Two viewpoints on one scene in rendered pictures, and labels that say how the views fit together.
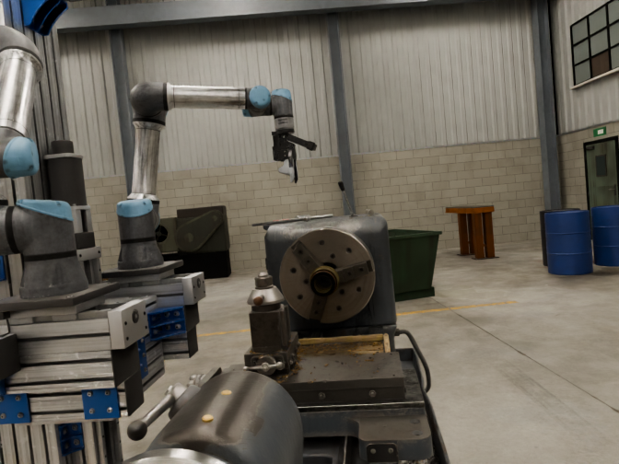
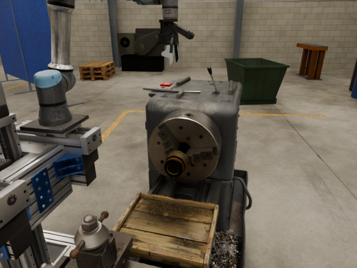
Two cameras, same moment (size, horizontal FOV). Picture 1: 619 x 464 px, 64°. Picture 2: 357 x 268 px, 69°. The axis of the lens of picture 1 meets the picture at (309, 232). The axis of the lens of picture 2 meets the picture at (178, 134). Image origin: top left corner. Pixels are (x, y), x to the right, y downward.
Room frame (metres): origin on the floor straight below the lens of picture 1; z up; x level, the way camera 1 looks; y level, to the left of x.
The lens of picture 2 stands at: (0.60, -0.16, 1.59)
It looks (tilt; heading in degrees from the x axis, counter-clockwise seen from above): 23 degrees down; 8
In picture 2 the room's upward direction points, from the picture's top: straight up
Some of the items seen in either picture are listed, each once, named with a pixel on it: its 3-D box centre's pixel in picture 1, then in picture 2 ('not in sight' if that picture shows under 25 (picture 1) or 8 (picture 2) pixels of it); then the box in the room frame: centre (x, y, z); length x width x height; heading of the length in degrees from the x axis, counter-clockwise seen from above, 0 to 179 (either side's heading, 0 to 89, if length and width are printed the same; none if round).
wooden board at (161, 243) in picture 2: (326, 358); (167, 225); (1.36, -0.01, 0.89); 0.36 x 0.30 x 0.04; 83
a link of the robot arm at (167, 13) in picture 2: (284, 124); (170, 14); (1.93, 0.06, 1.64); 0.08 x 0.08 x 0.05
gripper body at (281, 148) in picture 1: (285, 145); (169, 32); (1.93, 0.06, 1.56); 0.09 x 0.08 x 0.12; 83
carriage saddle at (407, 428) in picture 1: (308, 412); not in sight; (0.99, 0.04, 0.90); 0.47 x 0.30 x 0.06; 83
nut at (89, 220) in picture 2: (263, 279); (89, 221); (1.05, 0.11, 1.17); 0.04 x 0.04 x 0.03
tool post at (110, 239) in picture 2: (271, 324); (97, 251); (1.05, 0.10, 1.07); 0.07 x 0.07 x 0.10; 83
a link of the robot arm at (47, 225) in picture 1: (43, 225); not in sight; (1.21, 0.64, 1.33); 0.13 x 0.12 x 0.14; 106
